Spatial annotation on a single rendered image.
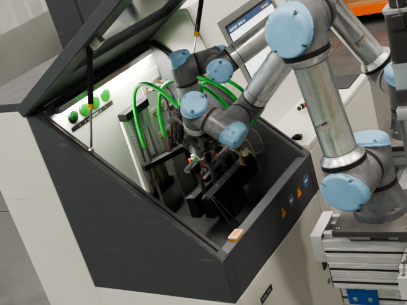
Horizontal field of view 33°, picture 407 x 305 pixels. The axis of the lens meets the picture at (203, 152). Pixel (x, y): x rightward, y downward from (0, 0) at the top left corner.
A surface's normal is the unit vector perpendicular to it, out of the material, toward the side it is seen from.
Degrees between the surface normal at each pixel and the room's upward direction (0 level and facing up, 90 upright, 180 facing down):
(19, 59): 90
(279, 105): 76
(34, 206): 90
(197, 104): 45
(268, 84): 105
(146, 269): 90
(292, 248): 90
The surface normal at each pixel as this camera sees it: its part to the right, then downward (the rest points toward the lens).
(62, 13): -0.29, 0.45
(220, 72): 0.14, 0.35
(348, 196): -0.47, 0.58
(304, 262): 0.83, -0.01
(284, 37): -0.56, 0.34
